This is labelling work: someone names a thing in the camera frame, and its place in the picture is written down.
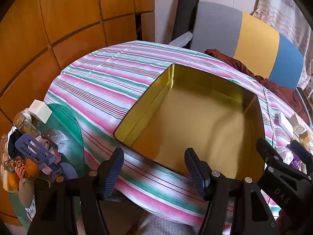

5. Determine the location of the grey knit cloth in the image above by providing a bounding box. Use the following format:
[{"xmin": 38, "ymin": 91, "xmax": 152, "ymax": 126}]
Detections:
[{"xmin": 137, "ymin": 213, "xmax": 203, "ymax": 235}]

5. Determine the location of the glass jar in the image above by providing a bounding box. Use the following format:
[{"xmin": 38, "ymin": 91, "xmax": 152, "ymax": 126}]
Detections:
[{"xmin": 13, "ymin": 111, "xmax": 41, "ymax": 137}]

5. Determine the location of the gold tin box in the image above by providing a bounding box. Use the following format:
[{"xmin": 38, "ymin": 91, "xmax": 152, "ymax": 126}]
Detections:
[{"xmin": 113, "ymin": 64, "xmax": 266, "ymax": 179}]

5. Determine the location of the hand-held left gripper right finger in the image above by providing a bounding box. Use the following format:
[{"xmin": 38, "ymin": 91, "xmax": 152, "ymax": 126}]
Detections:
[{"xmin": 184, "ymin": 147, "xmax": 279, "ymax": 235}]

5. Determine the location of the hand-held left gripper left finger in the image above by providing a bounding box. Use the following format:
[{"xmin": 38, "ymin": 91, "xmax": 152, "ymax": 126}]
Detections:
[{"xmin": 27, "ymin": 147, "xmax": 125, "ymax": 235}]

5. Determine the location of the blue slotted plastic tool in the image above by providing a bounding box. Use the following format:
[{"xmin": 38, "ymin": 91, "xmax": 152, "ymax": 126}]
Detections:
[{"xmin": 15, "ymin": 133, "xmax": 63, "ymax": 177}]

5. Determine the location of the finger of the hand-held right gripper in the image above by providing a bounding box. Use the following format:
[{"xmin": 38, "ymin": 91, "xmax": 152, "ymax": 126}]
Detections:
[
  {"xmin": 255, "ymin": 138, "xmax": 285, "ymax": 169},
  {"xmin": 291, "ymin": 139, "xmax": 313, "ymax": 174}
]

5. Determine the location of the maroon cloth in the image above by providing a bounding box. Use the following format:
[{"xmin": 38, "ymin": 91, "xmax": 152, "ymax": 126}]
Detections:
[{"xmin": 205, "ymin": 48, "xmax": 309, "ymax": 120}]

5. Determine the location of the beige carton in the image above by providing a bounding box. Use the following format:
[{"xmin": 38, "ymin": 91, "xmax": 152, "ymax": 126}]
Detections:
[{"xmin": 289, "ymin": 114, "xmax": 309, "ymax": 136}]

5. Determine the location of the striped tablecloth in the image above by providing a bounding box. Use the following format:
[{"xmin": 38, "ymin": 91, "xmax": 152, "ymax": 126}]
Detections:
[{"xmin": 44, "ymin": 40, "xmax": 313, "ymax": 227}]

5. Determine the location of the black rolled mat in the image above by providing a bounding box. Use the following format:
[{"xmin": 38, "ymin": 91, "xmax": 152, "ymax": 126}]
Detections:
[{"xmin": 171, "ymin": 0, "xmax": 200, "ymax": 49}]

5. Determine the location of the purple packet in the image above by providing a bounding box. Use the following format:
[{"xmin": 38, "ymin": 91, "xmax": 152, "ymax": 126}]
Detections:
[{"xmin": 290, "ymin": 144, "xmax": 306, "ymax": 169}]

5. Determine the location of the grey yellow blue chair back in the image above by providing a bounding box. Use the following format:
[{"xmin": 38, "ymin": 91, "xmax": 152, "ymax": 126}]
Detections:
[{"xmin": 189, "ymin": 1, "xmax": 305, "ymax": 91}]

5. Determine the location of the wooden wardrobe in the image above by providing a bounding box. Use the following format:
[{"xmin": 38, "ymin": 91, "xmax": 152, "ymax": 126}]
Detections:
[{"xmin": 0, "ymin": 0, "xmax": 156, "ymax": 226}]

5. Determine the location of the small white box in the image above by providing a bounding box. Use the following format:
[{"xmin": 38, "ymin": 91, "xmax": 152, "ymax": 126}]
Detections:
[{"xmin": 29, "ymin": 99, "xmax": 53, "ymax": 123}]

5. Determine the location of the orange fruit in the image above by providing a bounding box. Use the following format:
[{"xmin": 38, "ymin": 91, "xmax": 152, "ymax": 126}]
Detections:
[{"xmin": 26, "ymin": 159, "xmax": 41, "ymax": 175}]

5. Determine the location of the pale grey chair armrest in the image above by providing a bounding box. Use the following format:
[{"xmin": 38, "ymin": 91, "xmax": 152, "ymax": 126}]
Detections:
[{"xmin": 169, "ymin": 31, "xmax": 193, "ymax": 48}]

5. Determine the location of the starfish print curtain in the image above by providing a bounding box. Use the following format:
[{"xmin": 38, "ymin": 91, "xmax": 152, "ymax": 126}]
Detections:
[{"xmin": 252, "ymin": 0, "xmax": 313, "ymax": 89}]

